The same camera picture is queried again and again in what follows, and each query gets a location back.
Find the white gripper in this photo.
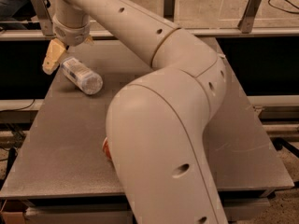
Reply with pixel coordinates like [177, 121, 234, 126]
[42, 16, 94, 75]

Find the clear plastic water bottle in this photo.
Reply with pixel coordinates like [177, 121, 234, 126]
[60, 57, 103, 95]

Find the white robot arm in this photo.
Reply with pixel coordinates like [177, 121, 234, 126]
[56, 0, 228, 224]

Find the seated person in background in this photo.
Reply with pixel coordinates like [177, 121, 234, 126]
[0, 0, 50, 30]

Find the red Coca-Cola can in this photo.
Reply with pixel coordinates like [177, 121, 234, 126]
[102, 137, 112, 161]

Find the cardboard box under table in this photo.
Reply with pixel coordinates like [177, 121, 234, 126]
[1, 200, 27, 224]

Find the left metal fence bracket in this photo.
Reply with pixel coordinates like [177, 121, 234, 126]
[30, 0, 53, 36]

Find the metal fence bracket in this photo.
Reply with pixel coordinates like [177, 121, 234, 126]
[164, 0, 175, 21]
[30, 0, 53, 36]
[237, 0, 262, 34]

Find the middle metal fence bracket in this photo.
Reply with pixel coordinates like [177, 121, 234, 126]
[164, 0, 175, 21]

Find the right metal fence bracket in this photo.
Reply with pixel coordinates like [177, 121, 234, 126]
[237, 0, 262, 34]

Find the black floor cable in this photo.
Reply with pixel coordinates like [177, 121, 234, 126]
[264, 0, 299, 16]

